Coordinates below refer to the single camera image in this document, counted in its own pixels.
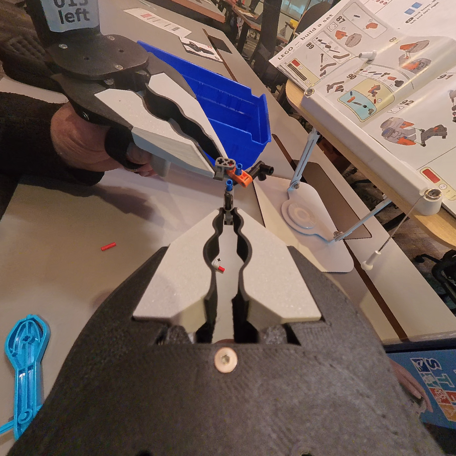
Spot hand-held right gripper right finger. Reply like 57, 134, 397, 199
231, 208, 326, 343

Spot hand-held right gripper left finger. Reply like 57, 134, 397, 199
132, 208, 224, 343

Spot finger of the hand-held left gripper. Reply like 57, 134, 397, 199
95, 85, 217, 179
148, 59, 224, 164

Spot small brick assembly blue pins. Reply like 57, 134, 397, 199
214, 157, 275, 189

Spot black brick connector piece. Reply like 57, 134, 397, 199
223, 179, 236, 225

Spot person's left forearm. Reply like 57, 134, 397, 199
0, 91, 105, 189

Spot person's left hand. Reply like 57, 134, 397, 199
50, 104, 158, 178

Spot blue plastic bin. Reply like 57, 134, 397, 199
137, 40, 273, 179

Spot printed picture card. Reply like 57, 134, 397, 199
180, 36, 224, 63

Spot white wooden book stand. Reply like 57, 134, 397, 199
281, 50, 456, 274

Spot white paper strip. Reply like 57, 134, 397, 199
125, 7, 192, 37

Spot light blue plastic brick separator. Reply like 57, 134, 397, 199
0, 314, 51, 442

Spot black office chair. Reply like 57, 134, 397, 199
415, 249, 456, 298

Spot blue robot kit box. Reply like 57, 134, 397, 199
386, 351, 456, 428

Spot brick building instruction booklet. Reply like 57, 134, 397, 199
269, 0, 456, 218

